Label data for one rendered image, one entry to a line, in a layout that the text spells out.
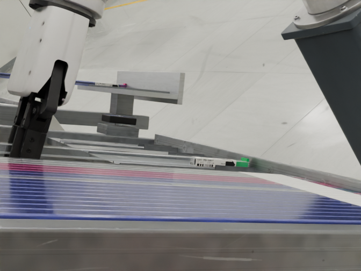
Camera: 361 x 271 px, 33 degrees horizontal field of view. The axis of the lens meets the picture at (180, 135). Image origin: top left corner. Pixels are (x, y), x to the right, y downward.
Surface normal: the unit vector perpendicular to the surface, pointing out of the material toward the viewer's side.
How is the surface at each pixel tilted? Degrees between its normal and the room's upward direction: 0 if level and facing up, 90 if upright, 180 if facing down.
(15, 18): 90
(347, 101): 90
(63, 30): 87
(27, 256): 90
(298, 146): 0
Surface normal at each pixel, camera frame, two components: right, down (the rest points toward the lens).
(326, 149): -0.51, -0.78
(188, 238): 0.46, 0.11
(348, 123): -0.64, 0.62
